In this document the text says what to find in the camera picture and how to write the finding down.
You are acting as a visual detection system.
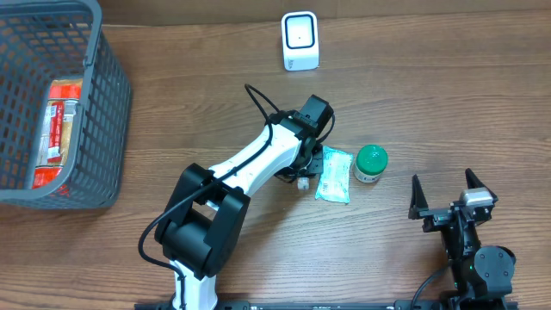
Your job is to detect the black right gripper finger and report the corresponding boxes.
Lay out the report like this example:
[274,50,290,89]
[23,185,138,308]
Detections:
[408,175,429,220]
[465,168,498,203]

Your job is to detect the teal wet wipes pack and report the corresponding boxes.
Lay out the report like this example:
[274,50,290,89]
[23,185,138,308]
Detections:
[315,146,353,204]

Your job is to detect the green lid white jar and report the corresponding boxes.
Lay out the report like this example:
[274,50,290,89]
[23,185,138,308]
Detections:
[353,145,388,183]

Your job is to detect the orange noodle packet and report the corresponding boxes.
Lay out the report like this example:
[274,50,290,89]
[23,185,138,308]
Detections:
[32,78,83,189]

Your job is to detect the small orange white box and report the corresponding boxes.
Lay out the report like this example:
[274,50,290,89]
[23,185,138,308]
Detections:
[297,177,310,190]

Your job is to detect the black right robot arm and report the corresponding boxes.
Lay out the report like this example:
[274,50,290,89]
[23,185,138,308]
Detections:
[408,169,517,309]

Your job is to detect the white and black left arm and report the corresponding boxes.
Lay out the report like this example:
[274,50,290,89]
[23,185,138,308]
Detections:
[154,95,335,309]

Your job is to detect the white barcode scanner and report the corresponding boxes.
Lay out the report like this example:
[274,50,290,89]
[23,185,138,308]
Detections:
[281,11,320,71]

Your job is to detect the grey plastic mesh basket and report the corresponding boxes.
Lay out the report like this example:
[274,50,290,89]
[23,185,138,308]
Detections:
[1,1,132,209]

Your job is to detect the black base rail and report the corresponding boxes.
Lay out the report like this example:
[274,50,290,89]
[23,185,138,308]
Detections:
[133,300,519,310]

